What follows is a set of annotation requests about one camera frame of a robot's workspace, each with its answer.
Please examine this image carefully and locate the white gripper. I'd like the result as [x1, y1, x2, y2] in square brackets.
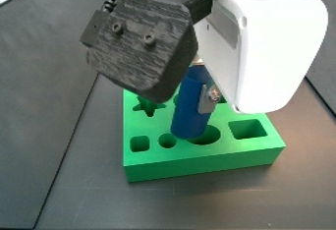
[194, 0, 328, 114]

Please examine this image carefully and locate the blue oval cylinder peg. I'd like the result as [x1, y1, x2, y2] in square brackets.
[170, 65, 210, 139]

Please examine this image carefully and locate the green foam shape board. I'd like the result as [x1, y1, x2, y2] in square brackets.
[124, 91, 285, 182]

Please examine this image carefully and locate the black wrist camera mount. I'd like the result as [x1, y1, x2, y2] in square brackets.
[80, 0, 212, 103]

